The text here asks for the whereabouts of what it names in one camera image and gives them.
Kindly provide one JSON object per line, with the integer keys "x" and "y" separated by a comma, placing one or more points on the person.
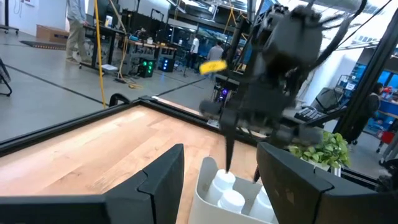
{"x": 368, "y": 109}
{"x": 76, "y": 31}
{"x": 194, "y": 49}
{"x": 215, "y": 53}

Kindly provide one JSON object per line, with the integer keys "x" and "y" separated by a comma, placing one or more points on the green potted plant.
{"x": 326, "y": 152}

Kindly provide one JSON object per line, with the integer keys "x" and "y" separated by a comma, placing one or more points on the green lit computer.
{"x": 146, "y": 67}

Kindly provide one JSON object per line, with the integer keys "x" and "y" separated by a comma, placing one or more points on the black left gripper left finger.
{"x": 149, "y": 186}

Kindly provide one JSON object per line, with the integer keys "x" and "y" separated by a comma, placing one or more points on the black table frame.
{"x": 62, "y": 128}

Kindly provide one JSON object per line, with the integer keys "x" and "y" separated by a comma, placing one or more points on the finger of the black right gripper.
{"x": 229, "y": 140}
{"x": 257, "y": 175}

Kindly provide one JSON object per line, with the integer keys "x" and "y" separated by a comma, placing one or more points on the yellow tag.
{"x": 213, "y": 67}

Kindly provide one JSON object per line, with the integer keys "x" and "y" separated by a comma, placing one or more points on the black desk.
{"x": 102, "y": 34}

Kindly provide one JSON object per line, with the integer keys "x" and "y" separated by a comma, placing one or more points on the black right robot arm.
{"x": 295, "y": 34}

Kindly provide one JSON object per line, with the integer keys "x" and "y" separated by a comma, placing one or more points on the cardboard box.
{"x": 51, "y": 33}

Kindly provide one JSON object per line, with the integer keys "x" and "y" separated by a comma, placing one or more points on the white pill bottle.
{"x": 231, "y": 200}
{"x": 262, "y": 205}
{"x": 224, "y": 180}

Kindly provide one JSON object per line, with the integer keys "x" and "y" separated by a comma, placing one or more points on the black corner bracket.
{"x": 119, "y": 97}

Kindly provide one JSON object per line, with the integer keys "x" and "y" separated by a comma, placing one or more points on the blue lit computer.
{"x": 168, "y": 64}

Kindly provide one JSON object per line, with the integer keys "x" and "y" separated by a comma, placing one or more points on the white plastic basket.
{"x": 202, "y": 214}

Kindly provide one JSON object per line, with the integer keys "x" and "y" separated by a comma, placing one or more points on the black chair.
{"x": 4, "y": 77}

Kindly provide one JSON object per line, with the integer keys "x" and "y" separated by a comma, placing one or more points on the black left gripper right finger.
{"x": 295, "y": 193}

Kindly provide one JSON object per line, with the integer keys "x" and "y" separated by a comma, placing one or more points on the black keyboard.
{"x": 309, "y": 113}

